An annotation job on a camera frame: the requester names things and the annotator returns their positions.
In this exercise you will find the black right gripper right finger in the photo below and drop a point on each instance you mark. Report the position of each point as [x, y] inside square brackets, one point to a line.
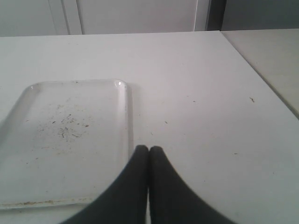
[171, 201]

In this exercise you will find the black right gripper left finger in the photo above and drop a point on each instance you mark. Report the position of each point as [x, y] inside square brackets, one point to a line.
[125, 200]

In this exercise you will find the white plastic tray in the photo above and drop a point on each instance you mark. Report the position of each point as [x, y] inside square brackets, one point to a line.
[63, 143]

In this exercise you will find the white cabinet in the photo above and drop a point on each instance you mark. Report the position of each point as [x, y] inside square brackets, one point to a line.
[86, 17]

